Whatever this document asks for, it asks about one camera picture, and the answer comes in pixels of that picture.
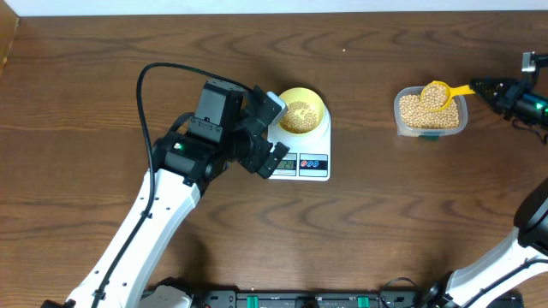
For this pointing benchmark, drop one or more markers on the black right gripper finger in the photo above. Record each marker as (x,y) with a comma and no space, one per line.
(491,87)
(496,100)

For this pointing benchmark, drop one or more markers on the clear plastic container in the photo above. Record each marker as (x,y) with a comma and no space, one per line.
(404,130)

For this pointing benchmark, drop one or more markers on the soybeans in scoop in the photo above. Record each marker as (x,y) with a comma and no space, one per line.
(434,96)

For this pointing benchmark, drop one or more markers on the soybeans in yellow bowl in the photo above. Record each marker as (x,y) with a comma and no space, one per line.
(301,117)

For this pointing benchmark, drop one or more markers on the pale yellow bowl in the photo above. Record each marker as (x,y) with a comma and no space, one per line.
(304,95)

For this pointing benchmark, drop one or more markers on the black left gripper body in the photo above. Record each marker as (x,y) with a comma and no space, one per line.
(249,151)

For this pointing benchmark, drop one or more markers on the soybeans in container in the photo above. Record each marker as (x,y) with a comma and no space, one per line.
(414,115)

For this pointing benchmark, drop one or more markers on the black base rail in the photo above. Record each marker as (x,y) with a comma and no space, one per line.
(231,299)

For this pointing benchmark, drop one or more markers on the white digital kitchen scale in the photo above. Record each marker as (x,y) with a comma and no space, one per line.
(309,157)

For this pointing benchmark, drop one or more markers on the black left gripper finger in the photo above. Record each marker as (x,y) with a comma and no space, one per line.
(260,107)
(272,159)

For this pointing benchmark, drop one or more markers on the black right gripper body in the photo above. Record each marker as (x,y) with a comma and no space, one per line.
(524,103)

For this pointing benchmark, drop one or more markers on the yellow plastic measuring scoop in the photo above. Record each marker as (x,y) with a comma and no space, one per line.
(452,93)

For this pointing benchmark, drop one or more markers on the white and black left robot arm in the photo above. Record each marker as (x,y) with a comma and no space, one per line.
(228,126)

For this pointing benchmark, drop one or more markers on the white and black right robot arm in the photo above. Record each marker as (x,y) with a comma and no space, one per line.
(523,253)

